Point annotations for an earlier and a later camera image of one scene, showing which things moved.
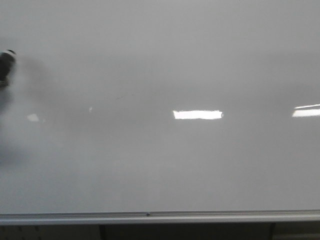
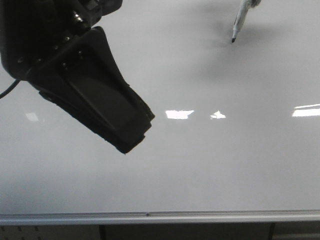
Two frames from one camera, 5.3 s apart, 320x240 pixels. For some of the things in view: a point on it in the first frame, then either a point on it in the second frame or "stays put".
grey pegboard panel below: [89, 232] stays put
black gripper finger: [7, 62] → [82, 80]
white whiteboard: [126, 105] stays put
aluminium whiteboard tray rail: [257, 216] stays put
